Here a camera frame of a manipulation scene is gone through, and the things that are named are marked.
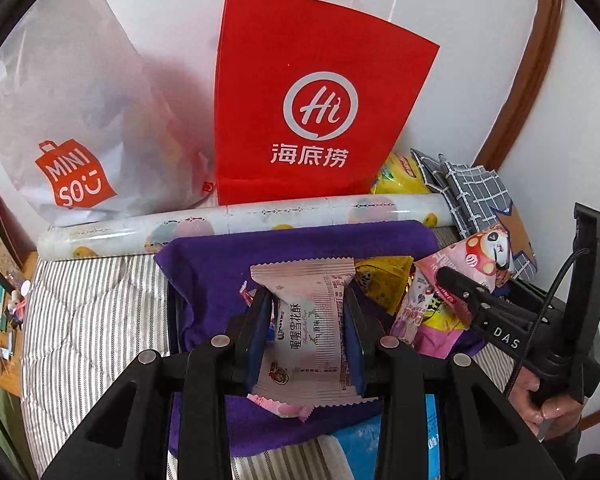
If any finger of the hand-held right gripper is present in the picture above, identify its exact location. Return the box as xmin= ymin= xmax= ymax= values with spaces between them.
xmin=437 ymin=266 xmax=541 ymax=356

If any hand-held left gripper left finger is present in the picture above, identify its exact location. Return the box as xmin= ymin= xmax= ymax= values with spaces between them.
xmin=40 ymin=287 xmax=276 ymax=480

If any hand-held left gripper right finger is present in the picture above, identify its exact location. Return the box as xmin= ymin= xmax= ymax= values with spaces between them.
xmin=342 ymin=287 xmax=563 ymax=480

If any pink and yellow snack bag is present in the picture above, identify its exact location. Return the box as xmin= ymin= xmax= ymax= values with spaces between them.
xmin=390 ymin=265 xmax=481 ymax=358

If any pink mushroom print packet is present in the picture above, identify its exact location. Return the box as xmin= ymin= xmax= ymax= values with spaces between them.
xmin=414 ymin=224 xmax=515 ymax=301

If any pale pink snack packet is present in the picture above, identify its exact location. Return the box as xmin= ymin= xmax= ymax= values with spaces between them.
xmin=237 ymin=256 xmax=368 ymax=421

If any yellow triangular snack packet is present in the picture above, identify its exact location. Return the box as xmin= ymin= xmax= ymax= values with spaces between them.
xmin=355 ymin=255 xmax=413 ymax=316

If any person's right hand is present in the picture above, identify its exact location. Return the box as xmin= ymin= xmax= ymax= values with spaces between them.
xmin=520 ymin=375 xmax=583 ymax=443

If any blue tissue pack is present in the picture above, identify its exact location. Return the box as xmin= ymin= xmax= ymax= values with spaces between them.
xmin=337 ymin=392 xmax=443 ymax=480

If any purple towel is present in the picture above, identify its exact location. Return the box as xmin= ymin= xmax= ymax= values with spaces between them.
xmin=154 ymin=220 xmax=486 ymax=458

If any blue checked cloth with star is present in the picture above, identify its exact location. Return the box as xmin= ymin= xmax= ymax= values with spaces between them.
xmin=410 ymin=147 xmax=538 ymax=281

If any yellow drink packet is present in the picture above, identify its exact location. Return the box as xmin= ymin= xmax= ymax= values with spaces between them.
xmin=370 ymin=152 xmax=431 ymax=196

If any striped bed quilt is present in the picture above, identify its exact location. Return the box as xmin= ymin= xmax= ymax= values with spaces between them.
xmin=17 ymin=225 xmax=461 ymax=480

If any wooden bedside desk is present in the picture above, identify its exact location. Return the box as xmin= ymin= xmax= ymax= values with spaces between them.
xmin=0 ymin=252 xmax=40 ymax=401

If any red paper bag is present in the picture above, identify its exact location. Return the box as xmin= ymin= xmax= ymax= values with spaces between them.
xmin=212 ymin=0 xmax=441 ymax=207

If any white plastic bag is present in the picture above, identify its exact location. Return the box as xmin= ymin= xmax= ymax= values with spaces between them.
xmin=0 ymin=0 xmax=218 ymax=226

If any black cable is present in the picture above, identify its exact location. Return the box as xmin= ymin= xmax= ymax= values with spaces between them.
xmin=504 ymin=249 xmax=592 ymax=396

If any brown wooden door frame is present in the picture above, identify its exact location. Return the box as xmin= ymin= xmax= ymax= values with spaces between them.
xmin=472 ymin=0 xmax=566 ymax=176

